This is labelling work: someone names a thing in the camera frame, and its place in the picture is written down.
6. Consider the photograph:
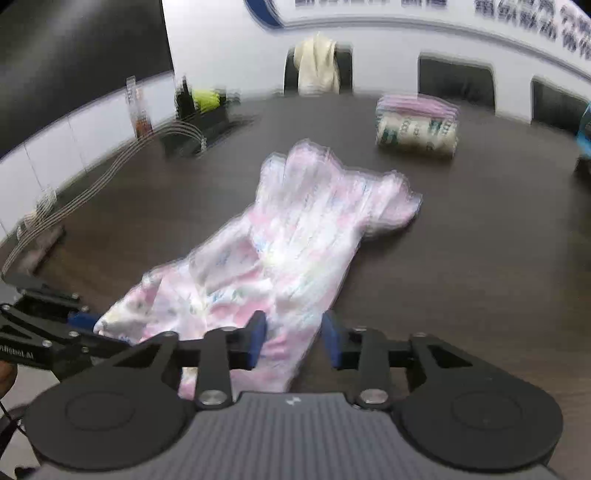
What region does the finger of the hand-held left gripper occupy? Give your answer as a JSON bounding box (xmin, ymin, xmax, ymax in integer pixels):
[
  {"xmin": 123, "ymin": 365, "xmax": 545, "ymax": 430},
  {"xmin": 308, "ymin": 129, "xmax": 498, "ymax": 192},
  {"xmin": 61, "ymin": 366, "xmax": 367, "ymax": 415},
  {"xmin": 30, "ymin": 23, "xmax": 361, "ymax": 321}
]
[
  {"xmin": 44, "ymin": 329, "xmax": 139, "ymax": 380},
  {"xmin": 2, "ymin": 273, "xmax": 101, "ymax": 332}
]

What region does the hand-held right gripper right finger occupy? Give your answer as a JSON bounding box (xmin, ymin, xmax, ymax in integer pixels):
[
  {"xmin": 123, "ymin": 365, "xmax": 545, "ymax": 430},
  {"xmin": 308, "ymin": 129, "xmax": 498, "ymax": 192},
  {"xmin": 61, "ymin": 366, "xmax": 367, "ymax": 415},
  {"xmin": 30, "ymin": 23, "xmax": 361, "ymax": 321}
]
[{"xmin": 321, "ymin": 310, "xmax": 482, "ymax": 409}]

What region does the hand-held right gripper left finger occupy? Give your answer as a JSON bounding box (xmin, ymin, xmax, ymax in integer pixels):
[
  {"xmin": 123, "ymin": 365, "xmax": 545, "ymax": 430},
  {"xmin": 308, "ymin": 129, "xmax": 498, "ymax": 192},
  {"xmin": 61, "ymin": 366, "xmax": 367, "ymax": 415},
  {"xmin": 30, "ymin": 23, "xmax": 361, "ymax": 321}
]
[{"xmin": 113, "ymin": 310, "xmax": 269, "ymax": 409}]

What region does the pink floral dress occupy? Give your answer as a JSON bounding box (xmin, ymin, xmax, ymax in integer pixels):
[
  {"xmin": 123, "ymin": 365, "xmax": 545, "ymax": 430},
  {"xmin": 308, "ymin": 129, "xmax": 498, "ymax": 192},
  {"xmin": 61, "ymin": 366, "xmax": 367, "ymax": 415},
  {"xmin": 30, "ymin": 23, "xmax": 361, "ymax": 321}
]
[{"xmin": 93, "ymin": 140, "xmax": 424, "ymax": 401}]

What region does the black table socket box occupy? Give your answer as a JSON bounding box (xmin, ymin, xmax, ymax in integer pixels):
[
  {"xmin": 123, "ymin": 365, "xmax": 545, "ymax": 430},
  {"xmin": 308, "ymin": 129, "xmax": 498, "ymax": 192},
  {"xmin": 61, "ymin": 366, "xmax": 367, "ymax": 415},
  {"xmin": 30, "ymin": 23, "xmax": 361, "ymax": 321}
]
[{"xmin": 159, "ymin": 117, "xmax": 259, "ymax": 160}]

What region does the clear bottle with orange label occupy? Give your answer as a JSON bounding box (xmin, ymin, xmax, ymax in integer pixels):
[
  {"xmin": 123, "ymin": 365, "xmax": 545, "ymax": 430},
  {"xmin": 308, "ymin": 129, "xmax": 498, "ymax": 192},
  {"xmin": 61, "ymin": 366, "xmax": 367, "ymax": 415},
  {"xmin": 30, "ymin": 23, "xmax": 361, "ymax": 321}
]
[{"xmin": 126, "ymin": 76, "xmax": 153, "ymax": 138}]

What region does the green floral folded cloth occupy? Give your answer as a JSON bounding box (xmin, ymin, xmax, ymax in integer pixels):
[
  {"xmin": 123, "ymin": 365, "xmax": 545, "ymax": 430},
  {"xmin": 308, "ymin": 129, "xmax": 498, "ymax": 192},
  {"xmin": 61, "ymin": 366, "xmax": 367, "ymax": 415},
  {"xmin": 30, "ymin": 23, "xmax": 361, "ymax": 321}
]
[{"xmin": 375, "ymin": 114, "xmax": 459, "ymax": 158}]

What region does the yellow-green cloth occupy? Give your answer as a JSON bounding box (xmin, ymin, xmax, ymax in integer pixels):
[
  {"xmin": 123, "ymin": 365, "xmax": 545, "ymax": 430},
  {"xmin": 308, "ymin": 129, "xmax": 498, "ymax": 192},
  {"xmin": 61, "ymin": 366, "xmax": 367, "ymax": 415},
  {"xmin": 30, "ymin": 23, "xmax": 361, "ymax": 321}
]
[{"xmin": 191, "ymin": 89, "xmax": 223, "ymax": 114}]

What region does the pink striped folded cloth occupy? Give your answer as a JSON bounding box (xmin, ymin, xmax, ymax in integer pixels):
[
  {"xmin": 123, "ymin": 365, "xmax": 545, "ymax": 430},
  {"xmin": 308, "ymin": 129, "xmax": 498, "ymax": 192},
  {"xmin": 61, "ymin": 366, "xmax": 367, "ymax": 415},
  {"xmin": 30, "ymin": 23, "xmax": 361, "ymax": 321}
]
[{"xmin": 376, "ymin": 94, "xmax": 461, "ymax": 121}]

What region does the black office chair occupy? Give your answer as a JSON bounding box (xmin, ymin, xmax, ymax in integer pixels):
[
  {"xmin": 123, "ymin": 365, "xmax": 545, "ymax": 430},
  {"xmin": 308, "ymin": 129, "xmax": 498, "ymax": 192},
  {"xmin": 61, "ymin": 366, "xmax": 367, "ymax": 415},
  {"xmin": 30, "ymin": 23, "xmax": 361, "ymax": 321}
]
[
  {"xmin": 283, "ymin": 44, "xmax": 354, "ymax": 96},
  {"xmin": 417, "ymin": 55, "xmax": 498, "ymax": 116},
  {"xmin": 531, "ymin": 78, "xmax": 590, "ymax": 133}
]

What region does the cream garment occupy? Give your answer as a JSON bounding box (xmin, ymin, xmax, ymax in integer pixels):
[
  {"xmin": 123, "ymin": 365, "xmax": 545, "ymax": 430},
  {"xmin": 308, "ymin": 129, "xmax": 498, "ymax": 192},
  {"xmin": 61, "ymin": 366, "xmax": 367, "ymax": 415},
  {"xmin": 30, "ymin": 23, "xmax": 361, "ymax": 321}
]
[{"xmin": 294, "ymin": 33, "xmax": 341, "ymax": 95}]

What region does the white cable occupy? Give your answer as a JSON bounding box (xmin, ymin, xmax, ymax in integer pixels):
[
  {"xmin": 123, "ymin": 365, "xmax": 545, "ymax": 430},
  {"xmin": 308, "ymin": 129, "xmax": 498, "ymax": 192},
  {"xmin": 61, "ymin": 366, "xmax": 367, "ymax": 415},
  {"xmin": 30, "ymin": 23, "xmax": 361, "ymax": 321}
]
[{"xmin": 0, "ymin": 120, "xmax": 206, "ymax": 278}]

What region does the black wall screen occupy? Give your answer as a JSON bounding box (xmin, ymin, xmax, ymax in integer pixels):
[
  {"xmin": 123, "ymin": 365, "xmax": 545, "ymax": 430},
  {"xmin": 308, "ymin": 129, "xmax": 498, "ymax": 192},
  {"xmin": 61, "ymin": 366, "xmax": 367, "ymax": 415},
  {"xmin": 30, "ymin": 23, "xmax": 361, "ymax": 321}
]
[{"xmin": 0, "ymin": 0, "xmax": 175, "ymax": 158}]

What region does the green bag with blue handles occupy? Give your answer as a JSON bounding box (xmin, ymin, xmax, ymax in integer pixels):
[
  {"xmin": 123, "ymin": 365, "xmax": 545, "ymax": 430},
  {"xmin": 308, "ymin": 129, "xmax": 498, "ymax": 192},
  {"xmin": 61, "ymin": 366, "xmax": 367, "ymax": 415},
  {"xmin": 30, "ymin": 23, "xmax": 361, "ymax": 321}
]
[{"xmin": 571, "ymin": 102, "xmax": 591, "ymax": 158}]

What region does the blue wall lettering sign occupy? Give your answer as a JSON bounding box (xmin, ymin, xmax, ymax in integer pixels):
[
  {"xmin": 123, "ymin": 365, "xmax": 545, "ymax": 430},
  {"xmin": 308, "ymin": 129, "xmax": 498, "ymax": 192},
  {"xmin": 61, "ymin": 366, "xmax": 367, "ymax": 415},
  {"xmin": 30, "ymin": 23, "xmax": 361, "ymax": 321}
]
[{"xmin": 244, "ymin": 0, "xmax": 591, "ymax": 71}]

